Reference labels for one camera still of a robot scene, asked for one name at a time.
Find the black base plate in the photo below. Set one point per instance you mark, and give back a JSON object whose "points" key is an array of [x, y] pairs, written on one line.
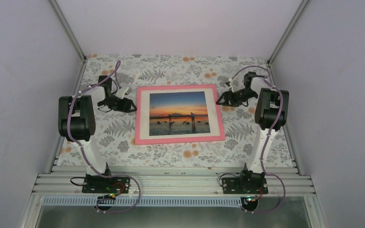
{"points": [[232, 185], [115, 185]]}

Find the pink picture frame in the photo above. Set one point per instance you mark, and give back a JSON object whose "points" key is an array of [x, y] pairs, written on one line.
{"points": [[179, 141]]}

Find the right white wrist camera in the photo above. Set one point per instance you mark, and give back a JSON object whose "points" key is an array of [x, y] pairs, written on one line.
{"points": [[230, 85]]}

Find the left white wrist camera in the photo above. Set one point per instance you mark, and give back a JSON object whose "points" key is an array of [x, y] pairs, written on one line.
{"points": [[123, 91]]}

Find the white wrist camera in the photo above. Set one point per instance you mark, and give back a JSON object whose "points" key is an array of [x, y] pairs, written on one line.
{"points": [[230, 85], [123, 91]]}

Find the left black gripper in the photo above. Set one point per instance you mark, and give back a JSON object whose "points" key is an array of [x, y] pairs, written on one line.
{"points": [[125, 107]]}

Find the white photo mat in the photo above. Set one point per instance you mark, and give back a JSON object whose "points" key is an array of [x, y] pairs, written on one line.
{"points": [[214, 116]]}

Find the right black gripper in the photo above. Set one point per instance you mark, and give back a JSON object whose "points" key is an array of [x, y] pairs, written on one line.
{"points": [[226, 95]]}

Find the sunset photo print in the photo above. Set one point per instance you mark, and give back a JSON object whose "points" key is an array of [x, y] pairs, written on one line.
{"points": [[178, 113]]}

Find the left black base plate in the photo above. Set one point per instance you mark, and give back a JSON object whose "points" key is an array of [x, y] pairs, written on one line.
{"points": [[115, 185]]}

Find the blue slotted cable duct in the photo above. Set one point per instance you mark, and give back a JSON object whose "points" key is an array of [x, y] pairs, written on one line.
{"points": [[146, 201]]}

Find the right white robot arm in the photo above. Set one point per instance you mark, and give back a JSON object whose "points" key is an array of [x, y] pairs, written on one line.
{"points": [[270, 115]]}

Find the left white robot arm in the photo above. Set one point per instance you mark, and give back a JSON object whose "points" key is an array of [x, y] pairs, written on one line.
{"points": [[77, 121]]}

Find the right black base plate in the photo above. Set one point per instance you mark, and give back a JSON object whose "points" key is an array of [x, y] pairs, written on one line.
{"points": [[232, 185]]}

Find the aluminium rail base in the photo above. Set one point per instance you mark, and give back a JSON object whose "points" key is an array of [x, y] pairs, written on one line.
{"points": [[168, 181]]}

